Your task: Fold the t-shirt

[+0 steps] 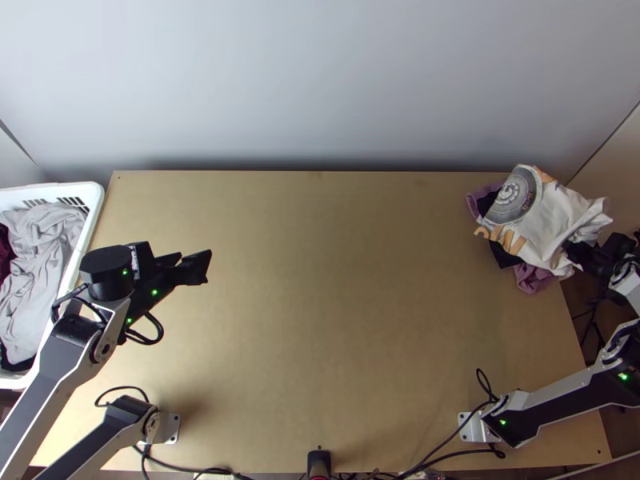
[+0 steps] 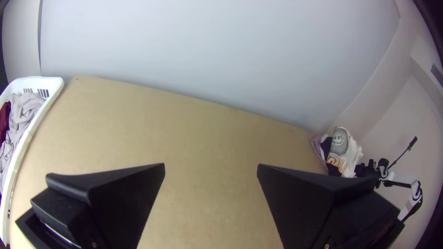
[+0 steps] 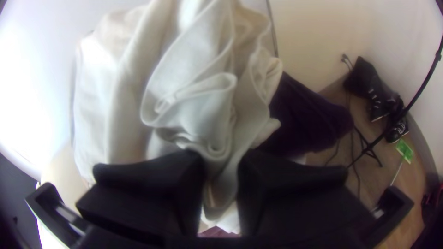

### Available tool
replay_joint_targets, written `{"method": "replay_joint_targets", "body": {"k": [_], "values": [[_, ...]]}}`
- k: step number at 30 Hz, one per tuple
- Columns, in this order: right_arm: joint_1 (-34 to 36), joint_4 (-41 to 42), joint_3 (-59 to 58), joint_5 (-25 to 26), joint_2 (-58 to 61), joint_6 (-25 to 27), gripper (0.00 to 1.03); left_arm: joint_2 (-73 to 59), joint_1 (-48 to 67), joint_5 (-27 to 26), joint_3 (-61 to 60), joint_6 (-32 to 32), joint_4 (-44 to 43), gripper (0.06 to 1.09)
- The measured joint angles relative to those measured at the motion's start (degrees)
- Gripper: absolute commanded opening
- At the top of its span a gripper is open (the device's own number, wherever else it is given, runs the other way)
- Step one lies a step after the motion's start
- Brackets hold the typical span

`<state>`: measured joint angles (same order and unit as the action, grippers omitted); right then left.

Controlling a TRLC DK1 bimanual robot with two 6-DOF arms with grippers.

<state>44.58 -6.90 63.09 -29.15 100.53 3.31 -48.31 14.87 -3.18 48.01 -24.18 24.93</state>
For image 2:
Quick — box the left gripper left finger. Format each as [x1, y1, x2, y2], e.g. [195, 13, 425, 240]
[30, 163, 166, 249]

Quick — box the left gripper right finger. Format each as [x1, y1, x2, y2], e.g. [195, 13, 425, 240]
[257, 164, 406, 249]

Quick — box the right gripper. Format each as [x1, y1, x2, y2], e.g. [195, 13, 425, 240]
[354, 159, 381, 178]

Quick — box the pile of folded clothes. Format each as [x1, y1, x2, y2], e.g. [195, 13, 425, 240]
[311, 126, 364, 178]

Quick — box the white laundry basket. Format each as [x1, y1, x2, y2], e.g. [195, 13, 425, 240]
[0, 76, 65, 247]

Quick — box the heap of clothes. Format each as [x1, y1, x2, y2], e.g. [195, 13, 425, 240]
[0, 91, 46, 194]

